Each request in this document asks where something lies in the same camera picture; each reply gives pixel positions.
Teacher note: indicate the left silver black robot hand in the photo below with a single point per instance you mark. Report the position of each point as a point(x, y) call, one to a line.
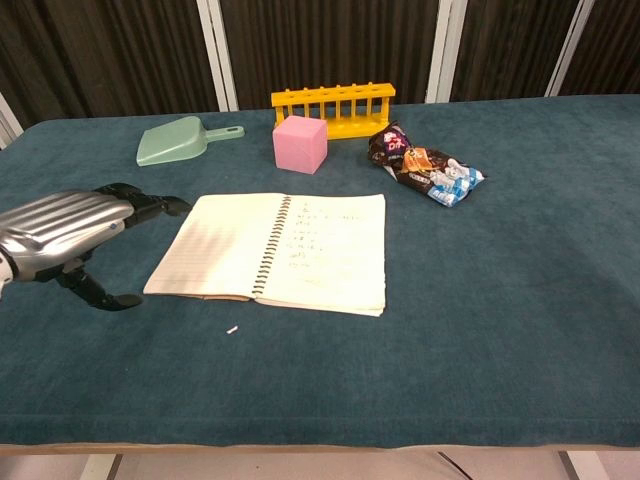
point(60, 225)

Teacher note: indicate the spiral notebook with brown cover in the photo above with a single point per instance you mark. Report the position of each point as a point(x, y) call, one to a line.
point(280, 250)

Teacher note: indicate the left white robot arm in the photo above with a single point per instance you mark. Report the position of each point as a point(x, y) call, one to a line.
point(4, 280)

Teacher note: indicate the green plastic dustpan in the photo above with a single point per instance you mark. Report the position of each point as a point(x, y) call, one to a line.
point(172, 142)

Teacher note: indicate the small white paper scrap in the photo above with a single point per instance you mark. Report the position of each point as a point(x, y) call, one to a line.
point(231, 330)

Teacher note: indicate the pink foam cube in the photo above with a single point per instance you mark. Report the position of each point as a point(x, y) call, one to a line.
point(299, 146)

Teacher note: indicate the yellow test tube rack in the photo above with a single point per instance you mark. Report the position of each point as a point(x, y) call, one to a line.
point(345, 107)

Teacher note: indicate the dark brown snack packet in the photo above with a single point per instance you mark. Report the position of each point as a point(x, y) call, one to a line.
point(390, 145)

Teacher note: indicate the brown blue white snack packet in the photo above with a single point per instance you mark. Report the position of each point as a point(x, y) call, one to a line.
point(435, 175)

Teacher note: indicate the teal blue table cloth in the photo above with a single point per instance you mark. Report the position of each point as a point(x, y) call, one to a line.
point(450, 325)

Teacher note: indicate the white folding screen frame post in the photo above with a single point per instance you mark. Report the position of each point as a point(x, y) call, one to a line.
point(570, 47)
point(9, 122)
point(445, 47)
point(217, 50)

